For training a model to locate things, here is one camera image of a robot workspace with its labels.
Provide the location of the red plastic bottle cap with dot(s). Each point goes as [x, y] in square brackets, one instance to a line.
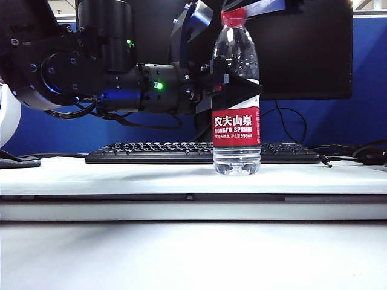
[234, 16]

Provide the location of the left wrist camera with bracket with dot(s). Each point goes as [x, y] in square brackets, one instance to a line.
[196, 18]

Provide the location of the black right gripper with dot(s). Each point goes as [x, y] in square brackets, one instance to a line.
[294, 6]

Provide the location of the black computer monitor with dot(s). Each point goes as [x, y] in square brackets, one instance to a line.
[302, 60]

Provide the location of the white desk fan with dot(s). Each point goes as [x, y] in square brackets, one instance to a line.
[9, 127]

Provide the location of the dark grey cloth shirt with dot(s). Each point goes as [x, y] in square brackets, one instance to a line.
[18, 164]

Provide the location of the clear plastic water bottle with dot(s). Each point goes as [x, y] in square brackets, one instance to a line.
[236, 127]

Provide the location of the black power adapter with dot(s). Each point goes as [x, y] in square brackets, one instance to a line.
[373, 160]

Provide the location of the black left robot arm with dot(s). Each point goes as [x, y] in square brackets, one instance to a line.
[60, 60]

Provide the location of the black computer keyboard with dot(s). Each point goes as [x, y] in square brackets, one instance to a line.
[136, 151]

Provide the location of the black monitor stand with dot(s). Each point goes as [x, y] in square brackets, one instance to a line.
[203, 130]

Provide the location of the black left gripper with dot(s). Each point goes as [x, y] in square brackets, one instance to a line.
[193, 90]

